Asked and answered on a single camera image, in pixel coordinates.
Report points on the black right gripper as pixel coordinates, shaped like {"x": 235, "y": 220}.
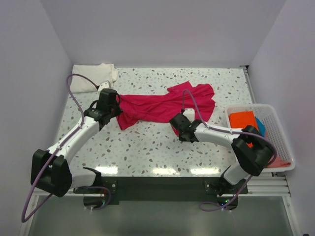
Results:
{"x": 181, "y": 138}

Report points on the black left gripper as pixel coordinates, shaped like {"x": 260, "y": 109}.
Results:
{"x": 118, "y": 110}

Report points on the magenta t shirt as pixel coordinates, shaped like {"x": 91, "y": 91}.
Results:
{"x": 162, "y": 108}

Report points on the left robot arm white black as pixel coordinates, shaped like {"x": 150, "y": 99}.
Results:
{"x": 50, "y": 169}

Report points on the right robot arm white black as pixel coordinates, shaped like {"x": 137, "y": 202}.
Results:
{"x": 252, "y": 151}

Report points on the folded cream t shirt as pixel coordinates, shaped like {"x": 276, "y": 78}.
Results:
{"x": 96, "y": 73}

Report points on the orange t shirt in basket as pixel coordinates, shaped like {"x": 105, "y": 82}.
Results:
{"x": 242, "y": 119}

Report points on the blue t shirt in basket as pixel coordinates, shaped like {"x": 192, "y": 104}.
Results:
{"x": 260, "y": 126}

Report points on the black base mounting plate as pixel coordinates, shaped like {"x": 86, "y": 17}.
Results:
{"x": 168, "y": 189}

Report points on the white plastic laundry basket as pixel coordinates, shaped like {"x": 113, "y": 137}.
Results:
{"x": 274, "y": 131}

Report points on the pink t shirt in basket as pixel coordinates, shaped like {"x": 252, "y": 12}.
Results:
{"x": 279, "y": 163}

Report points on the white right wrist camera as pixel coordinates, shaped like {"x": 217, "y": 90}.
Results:
{"x": 189, "y": 113}

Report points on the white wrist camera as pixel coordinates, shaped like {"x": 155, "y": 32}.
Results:
{"x": 189, "y": 113}
{"x": 104, "y": 85}

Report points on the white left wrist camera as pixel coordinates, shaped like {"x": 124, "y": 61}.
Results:
{"x": 104, "y": 85}

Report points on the aluminium rail frame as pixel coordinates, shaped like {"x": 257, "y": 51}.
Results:
{"x": 150, "y": 149}

